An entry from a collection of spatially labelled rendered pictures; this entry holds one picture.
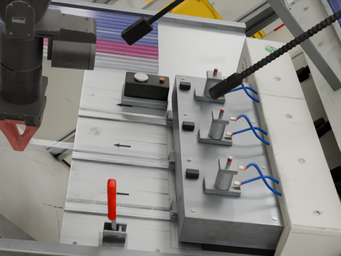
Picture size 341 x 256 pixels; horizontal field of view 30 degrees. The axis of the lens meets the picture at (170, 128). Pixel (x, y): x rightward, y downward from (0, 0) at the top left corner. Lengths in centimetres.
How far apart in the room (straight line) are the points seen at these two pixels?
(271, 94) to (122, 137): 25
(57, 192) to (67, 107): 94
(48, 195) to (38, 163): 9
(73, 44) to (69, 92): 158
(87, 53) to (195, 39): 51
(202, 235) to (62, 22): 33
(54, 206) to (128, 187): 61
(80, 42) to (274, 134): 33
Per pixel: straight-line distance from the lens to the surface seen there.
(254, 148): 97
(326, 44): 113
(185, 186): 87
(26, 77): 88
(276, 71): 113
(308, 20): 122
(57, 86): 242
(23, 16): 81
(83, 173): 95
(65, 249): 83
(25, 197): 147
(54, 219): 151
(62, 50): 86
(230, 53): 132
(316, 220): 86
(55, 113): 249
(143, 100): 109
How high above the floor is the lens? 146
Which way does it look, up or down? 21 degrees down
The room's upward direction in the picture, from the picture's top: 58 degrees clockwise
